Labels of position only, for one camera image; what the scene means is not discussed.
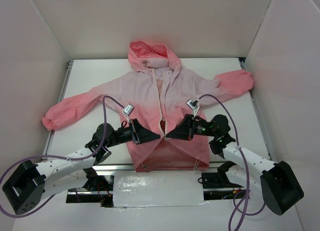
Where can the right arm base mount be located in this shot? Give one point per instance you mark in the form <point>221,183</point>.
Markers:
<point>216,185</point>

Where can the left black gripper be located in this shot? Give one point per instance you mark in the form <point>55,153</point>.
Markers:
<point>135,132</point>

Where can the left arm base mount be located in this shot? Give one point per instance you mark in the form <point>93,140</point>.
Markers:
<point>98,189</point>

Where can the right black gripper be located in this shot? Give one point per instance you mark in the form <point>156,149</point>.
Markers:
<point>189,127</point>

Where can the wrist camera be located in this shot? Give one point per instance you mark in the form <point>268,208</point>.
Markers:
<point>128,109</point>
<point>193,104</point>

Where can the white foil-taped panel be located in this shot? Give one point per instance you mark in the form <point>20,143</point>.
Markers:
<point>157,189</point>

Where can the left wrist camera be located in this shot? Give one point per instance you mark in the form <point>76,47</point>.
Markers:
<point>128,109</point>

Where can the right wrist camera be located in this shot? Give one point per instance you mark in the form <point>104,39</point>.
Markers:
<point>193,104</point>

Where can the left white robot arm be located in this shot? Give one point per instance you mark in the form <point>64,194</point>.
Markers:
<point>32,182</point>

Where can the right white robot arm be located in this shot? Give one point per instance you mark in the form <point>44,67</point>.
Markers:
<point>276,182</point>

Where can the pink gradient hooded jacket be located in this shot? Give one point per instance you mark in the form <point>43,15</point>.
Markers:
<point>150,96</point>

